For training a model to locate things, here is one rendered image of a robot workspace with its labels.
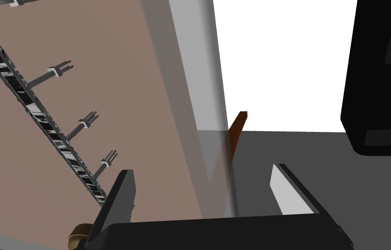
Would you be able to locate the metal rail with hooks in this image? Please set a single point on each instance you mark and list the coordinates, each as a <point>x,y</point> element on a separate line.
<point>32,104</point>

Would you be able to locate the tan brown door leaf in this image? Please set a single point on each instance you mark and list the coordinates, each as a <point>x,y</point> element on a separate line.
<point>119,104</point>

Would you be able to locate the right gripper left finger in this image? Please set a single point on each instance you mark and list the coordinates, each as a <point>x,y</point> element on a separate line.
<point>119,201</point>

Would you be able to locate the brass round door knob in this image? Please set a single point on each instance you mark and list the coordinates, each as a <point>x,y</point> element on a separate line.
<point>79,235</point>

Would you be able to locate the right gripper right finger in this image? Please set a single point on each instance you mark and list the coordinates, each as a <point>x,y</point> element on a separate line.
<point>291,194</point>

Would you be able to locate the reddish brown wooden board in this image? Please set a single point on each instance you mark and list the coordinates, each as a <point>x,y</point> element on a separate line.
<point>236,135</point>

